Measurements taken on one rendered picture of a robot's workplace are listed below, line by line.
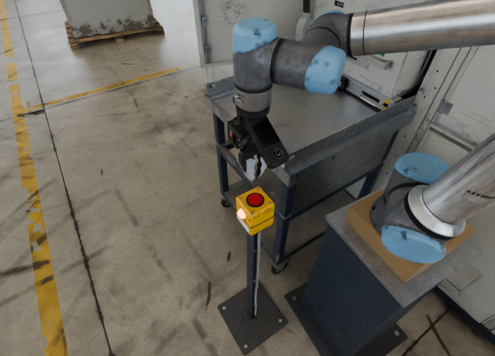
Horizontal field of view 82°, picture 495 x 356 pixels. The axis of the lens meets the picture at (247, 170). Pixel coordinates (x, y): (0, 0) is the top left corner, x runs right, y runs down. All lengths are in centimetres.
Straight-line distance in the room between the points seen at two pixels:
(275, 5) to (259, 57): 109
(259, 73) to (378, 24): 22
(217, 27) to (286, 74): 107
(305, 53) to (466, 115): 91
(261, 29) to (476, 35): 33
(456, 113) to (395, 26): 79
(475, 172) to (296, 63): 33
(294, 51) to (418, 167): 41
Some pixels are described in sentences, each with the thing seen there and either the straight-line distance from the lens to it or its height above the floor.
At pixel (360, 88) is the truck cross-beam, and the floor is 88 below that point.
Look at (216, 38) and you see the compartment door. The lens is 156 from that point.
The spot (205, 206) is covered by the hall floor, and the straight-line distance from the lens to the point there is 193.
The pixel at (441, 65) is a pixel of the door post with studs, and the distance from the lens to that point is 134.
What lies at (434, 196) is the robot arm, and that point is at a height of 111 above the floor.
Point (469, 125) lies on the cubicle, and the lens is 133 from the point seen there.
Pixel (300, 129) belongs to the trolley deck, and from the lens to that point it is 116.
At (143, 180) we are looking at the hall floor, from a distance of 219.
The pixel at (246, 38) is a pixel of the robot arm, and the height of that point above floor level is 133.
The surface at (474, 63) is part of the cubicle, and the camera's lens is 127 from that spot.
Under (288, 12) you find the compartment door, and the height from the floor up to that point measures 106.
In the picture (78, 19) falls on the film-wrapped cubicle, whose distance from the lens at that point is 451.
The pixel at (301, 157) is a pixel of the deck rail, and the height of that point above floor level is 85.
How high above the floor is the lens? 151
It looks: 45 degrees down
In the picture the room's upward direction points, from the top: straight up
